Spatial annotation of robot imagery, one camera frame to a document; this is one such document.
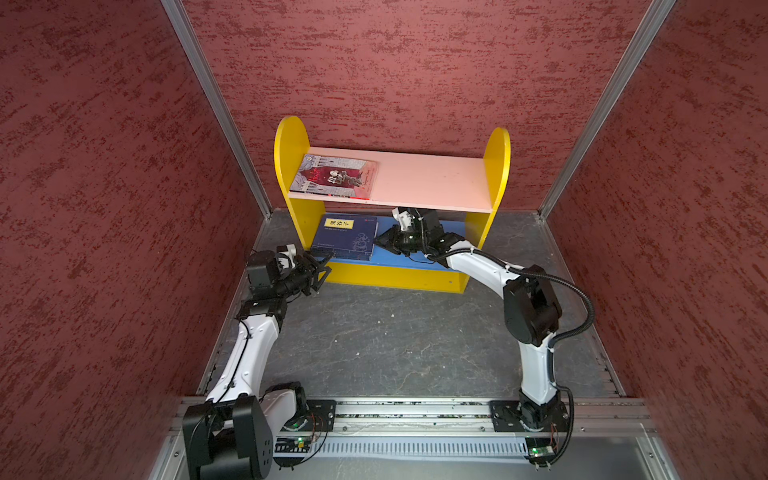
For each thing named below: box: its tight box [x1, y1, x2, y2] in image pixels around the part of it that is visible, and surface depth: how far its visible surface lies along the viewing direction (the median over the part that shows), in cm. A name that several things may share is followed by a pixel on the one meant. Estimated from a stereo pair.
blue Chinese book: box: [312, 215, 379, 261], surface depth 91 cm
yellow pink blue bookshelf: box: [274, 116, 511, 293], surface depth 74 cm
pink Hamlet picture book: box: [289, 154, 379, 200], surface depth 73 cm
